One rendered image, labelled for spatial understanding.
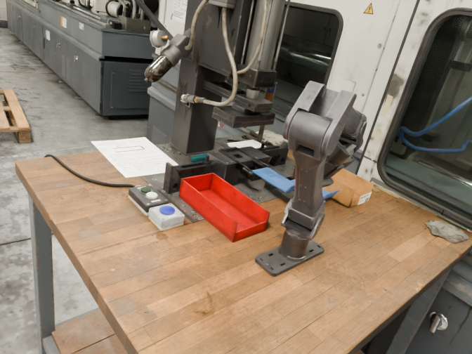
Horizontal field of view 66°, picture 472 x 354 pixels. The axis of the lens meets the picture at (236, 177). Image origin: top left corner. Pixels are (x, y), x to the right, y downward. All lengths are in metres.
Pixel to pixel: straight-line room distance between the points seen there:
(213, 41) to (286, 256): 0.70
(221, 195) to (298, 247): 0.33
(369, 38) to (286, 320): 1.21
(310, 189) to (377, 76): 0.92
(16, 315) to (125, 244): 1.20
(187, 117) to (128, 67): 2.97
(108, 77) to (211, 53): 3.05
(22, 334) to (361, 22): 1.94
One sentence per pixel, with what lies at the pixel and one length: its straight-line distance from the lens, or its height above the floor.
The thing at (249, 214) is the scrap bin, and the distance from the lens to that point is 1.04.
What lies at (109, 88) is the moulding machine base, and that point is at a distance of 4.26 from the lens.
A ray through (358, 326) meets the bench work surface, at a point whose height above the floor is 0.90.
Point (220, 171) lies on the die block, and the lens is 1.17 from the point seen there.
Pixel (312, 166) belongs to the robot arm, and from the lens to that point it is 0.72.
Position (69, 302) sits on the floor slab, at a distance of 2.04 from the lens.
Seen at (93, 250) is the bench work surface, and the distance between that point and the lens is 0.87.
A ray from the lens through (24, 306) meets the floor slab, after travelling 2.06.
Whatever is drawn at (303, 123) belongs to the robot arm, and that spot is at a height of 1.27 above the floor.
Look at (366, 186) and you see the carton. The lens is 1.36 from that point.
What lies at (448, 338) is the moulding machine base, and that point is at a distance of 1.68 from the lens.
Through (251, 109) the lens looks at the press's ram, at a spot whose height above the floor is 1.16.
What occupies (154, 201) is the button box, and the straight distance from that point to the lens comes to 1.00.
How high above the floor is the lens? 1.44
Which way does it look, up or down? 25 degrees down
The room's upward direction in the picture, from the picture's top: 12 degrees clockwise
